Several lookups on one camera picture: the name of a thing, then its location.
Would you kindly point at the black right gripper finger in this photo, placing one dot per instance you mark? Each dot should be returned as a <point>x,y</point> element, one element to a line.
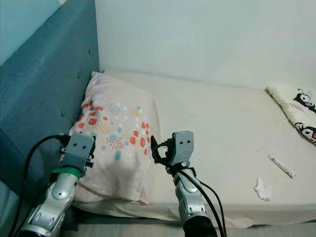
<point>158,157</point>
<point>155,143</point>

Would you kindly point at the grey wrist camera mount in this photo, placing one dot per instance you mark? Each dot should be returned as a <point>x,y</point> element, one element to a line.
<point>183,145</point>
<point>79,148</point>

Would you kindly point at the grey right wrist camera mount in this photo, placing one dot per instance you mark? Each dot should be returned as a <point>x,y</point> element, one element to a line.
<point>183,145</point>

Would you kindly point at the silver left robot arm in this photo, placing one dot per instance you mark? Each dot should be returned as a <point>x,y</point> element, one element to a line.
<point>57,202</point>

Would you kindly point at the white squeezed tube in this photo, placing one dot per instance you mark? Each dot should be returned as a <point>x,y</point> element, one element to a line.
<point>281,166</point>

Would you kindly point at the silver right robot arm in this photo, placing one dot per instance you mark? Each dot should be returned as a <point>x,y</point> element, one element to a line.
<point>190,197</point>

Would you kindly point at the mattress with beige sheet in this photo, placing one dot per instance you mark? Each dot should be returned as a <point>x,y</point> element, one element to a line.
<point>207,123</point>

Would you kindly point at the pink pillow orange print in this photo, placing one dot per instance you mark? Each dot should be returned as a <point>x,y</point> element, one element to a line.
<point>123,173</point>

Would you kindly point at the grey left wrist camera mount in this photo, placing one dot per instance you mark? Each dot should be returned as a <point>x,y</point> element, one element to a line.
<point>79,148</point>

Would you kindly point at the white tissue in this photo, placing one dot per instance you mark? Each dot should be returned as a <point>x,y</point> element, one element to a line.
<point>262,190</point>

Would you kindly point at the cream cartoon print quilt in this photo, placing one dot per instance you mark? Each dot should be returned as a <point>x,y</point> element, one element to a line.
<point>294,108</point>

